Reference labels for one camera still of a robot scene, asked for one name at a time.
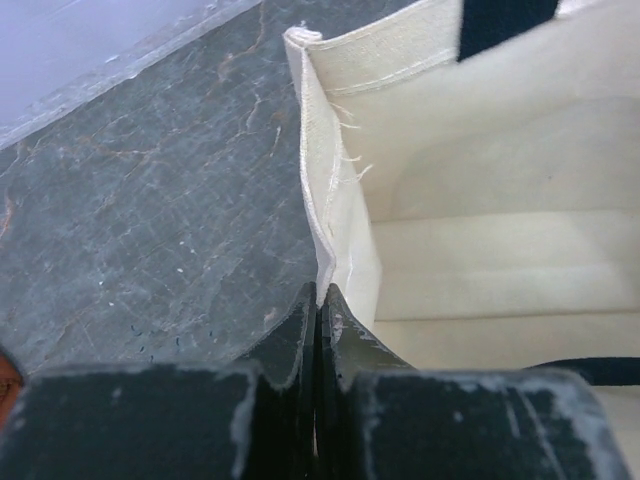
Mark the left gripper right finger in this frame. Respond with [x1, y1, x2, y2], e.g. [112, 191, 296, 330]
[315, 285, 631, 479]

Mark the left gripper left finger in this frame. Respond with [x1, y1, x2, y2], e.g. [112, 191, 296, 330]
[1, 283, 316, 479]

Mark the cream canvas tote bag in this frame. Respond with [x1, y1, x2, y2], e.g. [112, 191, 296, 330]
[283, 0, 640, 421]

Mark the brown folded towel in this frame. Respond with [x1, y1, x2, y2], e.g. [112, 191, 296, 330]
[0, 350, 24, 427]

